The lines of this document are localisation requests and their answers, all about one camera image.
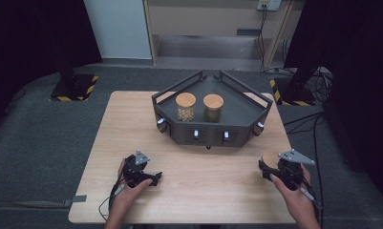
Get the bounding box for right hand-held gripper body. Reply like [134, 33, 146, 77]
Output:
[272, 148, 316, 193]

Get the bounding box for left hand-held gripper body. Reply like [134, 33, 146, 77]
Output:
[121, 149, 153, 189]

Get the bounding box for black corner shelf rack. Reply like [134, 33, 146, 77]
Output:
[151, 70, 274, 151]

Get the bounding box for person's left hand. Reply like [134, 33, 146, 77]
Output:
[106, 157, 154, 218]

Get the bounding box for person's right hand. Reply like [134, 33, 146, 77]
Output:
[268, 163, 321, 223]

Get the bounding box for grey tape strip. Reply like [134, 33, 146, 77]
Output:
[63, 195, 88, 207]

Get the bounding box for striped black stand base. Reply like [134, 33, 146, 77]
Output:
[49, 73, 99, 102]
[269, 77, 317, 107]

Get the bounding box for black curtain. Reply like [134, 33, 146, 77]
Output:
[284, 0, 383, 199]
[0, 0, 103, 138]

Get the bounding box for white panel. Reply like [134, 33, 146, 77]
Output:
[82, 0, 153, 61]

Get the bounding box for light wooden cabinet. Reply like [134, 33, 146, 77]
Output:
[142, 0, 296, 70]

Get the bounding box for right hand-held gripper cable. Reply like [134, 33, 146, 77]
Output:
[297, 177, 325, 229]

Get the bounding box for hand-held gripper cable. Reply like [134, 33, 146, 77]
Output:
[98, 182, 127, 221]
[297, 177, 325, 229]

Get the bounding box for left hand-held gripper cable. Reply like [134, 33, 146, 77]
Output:
[98, 182, 127, 221]

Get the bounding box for black floor cables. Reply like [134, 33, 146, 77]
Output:
[284, 112, 327, 204]

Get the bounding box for tangled black cable bundle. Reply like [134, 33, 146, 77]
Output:
[308, 67, 334, 103]

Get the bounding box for black stand post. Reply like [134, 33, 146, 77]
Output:
[287, 31, 329, 94]
[50, 41, 79, 92]

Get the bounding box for black outlet cables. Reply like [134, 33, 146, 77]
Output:
[257, 9, 269, 73]

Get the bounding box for white wall power outlet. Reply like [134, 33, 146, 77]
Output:
[256, 0, 282, 11]

